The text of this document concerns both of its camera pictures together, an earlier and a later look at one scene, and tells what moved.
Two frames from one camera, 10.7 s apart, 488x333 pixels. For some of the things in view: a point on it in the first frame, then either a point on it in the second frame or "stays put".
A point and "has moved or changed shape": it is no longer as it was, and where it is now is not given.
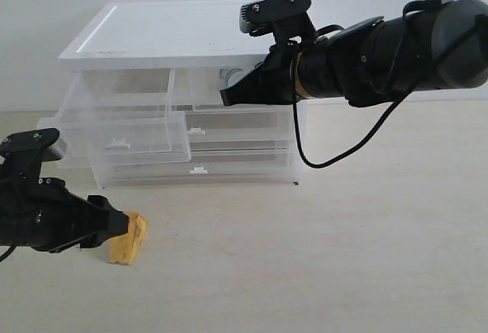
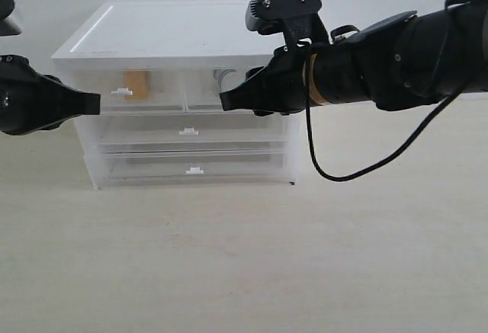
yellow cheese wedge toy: [123, 248] to [137, 81]
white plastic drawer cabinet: [141, 103] stays put
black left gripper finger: [90, 241] to [24, 121]
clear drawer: [204, 84] stays put
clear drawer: [114, 116] has moved or changed shape
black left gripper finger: [106, 221] to [46, 101]
